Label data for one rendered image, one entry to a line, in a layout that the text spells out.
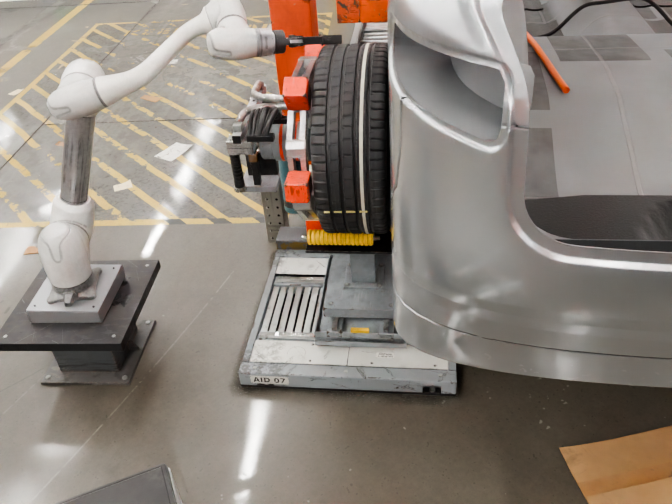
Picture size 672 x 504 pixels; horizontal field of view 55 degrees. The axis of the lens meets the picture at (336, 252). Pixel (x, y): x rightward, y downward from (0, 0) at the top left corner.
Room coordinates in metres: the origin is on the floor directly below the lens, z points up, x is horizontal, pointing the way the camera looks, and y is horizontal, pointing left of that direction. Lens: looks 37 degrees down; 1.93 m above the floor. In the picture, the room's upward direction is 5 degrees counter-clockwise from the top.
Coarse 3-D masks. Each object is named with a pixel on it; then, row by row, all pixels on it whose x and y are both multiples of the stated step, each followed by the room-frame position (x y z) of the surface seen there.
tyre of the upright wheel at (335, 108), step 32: (320, 64) 2.02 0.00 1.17; (352, 64) 2.00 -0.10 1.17; (384, 64) 1.98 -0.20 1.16; (320, 96) 1.91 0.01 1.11; (352, 96) 1.89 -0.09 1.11; (384, 96) 1.87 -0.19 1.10; (320, 128) 1.83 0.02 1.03; (352, 128) 1.82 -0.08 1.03; (384, 128) 1.81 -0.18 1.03; (320, 160) 1.79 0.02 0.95; (352, 160) 1.78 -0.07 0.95; (384, 160) 1.77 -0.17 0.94; (320, 192) 1.78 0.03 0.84; (352, 192) 1.76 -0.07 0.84; (384, 192) 1.75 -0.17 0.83; (320, 224) 1.85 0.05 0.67; (352, 224) 1.81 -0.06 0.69; (384, 224) 1.79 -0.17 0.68
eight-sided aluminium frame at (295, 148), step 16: (304, 64) 2.19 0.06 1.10; (288, 112) 1.94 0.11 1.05; (304, 112) 1.93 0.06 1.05; (288, 128) 1.90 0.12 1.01; (304, 128) 1.89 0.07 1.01; (288, 144) 1.87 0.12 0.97; (304, 144) 1.86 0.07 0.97; (288, 160) 1.86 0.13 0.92; (304, 160) 1.85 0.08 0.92; (304, 208) 1.85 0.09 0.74
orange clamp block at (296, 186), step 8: (288, 176) 1.82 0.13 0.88; (296, 176) 1.81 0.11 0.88; (304, 176) 1.81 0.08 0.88; (288, 184) 1.77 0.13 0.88; (296, 184) 1.76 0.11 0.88; (304, 184) 1.76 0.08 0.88; (288, 192) 1.77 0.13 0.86; (296, 192) 1.76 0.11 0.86; (304, 192) 1.76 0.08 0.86; (288, 200) 1.77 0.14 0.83; (296, 200) 1.76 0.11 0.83; (304, 200) 1.76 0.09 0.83
